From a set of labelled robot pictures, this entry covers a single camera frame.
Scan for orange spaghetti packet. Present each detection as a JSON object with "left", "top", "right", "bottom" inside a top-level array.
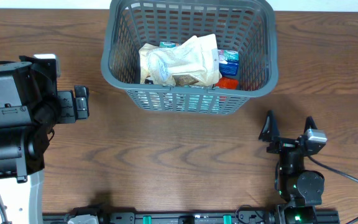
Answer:
[{"left": 214, "top": 77, "right": 239, "bottom": 90}]

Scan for grey plastic laundry basket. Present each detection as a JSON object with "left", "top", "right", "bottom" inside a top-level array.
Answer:
[{"left": 101, "top": 0, "right": 279, "bottom": 114}]

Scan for brown and cream snack pouch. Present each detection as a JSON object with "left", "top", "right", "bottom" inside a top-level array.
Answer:
[{"left": 144, "top": 75, "right": 199, "bottom": 86}]

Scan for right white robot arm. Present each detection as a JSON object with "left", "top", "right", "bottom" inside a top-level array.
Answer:
[{"left": 259, "top": 110, "right": 328, "bottom": 223}]

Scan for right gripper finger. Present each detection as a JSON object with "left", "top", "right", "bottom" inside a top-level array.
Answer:
[
  {"left": 259, "top": 110, "right": 280, "bottom": 142},
  {"left": 304, "top": 116, "right": 317, "bottom": 134}
]

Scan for mint green wipes packet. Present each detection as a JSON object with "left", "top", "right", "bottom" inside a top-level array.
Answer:
[{"left": 176, "top": 94, "right": 220, "bottom": 113}]

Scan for right black cable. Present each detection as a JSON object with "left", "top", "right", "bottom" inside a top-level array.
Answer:
[{"left": 308, "top": 155, "right": 358, "bottom": 224}]

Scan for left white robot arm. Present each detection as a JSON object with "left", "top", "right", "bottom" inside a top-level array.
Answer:
[{"left": 0, "top": 54, "right": 90, "bottom": 223}]

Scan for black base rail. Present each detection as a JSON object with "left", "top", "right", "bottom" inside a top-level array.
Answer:
[{"left": 42, "top": 203, "right": 341, "bottom": 224}]

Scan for blue tissue multipack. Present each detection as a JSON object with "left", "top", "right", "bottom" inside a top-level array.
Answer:
[{"left": 148, "top": 35, "right": 239, "bottom": 83}]

